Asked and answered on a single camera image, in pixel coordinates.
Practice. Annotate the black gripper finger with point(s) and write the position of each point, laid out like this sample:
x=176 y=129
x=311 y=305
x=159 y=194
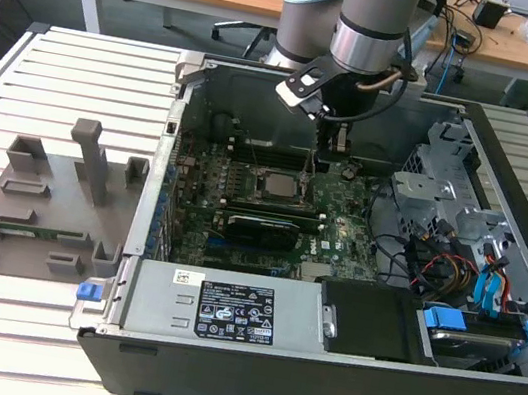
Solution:
x=326 y=142

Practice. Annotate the silver CPU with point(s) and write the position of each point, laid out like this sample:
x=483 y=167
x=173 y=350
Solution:
x=281 y=185

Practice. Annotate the thin metal locking lever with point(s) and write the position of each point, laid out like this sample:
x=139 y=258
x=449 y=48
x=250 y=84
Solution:
x=251 y=151

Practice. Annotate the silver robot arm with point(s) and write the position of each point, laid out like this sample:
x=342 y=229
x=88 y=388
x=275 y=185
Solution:
x=369 y=22

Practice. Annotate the CPU socket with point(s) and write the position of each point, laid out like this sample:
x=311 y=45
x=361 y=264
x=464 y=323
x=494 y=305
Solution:
x=259 y=181

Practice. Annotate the black RAM slot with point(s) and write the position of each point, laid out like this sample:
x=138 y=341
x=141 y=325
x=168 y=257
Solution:
x=275 y=160
x=268 y=204
x=292 y=151
x=310 y=223

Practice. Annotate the round coin battery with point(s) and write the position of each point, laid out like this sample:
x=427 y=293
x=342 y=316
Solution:
x=348 y=172

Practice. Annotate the white power strip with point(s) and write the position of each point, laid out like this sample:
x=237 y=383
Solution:
x=415 y=78

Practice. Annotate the green motherboard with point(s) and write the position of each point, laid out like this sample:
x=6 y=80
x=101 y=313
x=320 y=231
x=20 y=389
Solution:
x=344 y=231

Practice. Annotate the silver metal drive cage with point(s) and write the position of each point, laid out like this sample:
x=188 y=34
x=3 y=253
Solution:
x=417 y=188

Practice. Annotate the black graphics card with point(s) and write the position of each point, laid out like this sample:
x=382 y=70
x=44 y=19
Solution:
x=263 y=232

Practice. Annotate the silver chipset heatsink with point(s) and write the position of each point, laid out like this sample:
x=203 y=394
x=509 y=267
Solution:
x=316 y=270

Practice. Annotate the office chair base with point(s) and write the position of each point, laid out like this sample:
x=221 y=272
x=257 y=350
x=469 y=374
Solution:
x=240 y=34

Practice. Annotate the small black electronics module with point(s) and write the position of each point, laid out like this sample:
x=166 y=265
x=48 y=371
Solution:
x=465 y=38

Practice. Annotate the small black box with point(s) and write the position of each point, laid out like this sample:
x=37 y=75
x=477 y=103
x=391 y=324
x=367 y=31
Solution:
x=490 y=13

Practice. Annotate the blue expansion slot clips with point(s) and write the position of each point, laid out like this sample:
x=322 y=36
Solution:
x=162 y=201

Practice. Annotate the black plastic cover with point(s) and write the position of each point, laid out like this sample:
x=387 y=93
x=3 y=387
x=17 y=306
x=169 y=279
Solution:
x=365 y=321

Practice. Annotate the hard disk in blue carrier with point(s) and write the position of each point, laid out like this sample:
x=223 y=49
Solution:
x=443 y=320

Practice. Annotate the grey power supply unit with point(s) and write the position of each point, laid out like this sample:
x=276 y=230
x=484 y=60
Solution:
x=155 y=301

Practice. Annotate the open black PC case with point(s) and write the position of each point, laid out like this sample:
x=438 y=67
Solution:
x=263 y=385

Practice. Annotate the grey parts rack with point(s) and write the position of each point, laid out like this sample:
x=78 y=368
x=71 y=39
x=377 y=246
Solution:
x=62 y=219

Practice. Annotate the blue case latch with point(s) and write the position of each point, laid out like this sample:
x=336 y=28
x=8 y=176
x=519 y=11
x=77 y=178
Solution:
x=90 y=292

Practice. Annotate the green RAM stick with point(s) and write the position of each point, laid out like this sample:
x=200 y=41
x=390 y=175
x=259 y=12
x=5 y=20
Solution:
x=20 y=232

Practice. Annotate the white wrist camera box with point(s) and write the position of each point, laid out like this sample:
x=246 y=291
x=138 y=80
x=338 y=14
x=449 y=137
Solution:
x=292 y=91

